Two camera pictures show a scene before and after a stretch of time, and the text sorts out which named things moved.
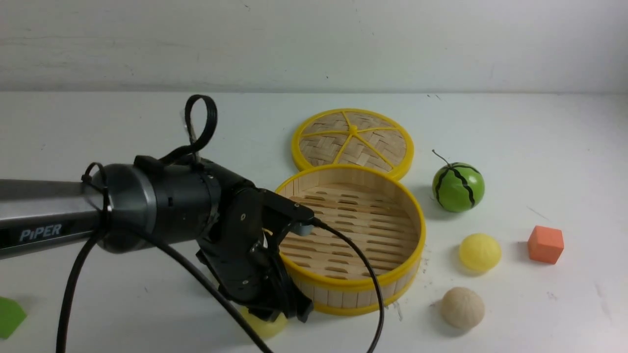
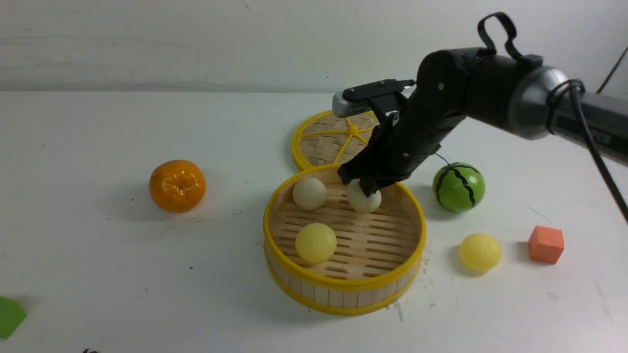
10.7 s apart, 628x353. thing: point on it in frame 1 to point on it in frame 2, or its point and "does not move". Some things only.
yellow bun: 266,329 to 316,242
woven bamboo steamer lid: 351,136 does not move
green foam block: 12,315 does not move
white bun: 462,307 to 359,202
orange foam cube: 545,244 does not move
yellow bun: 480,252 does not move
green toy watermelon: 457,187 does not move
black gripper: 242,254 to 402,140
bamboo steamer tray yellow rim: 376,209 does not move
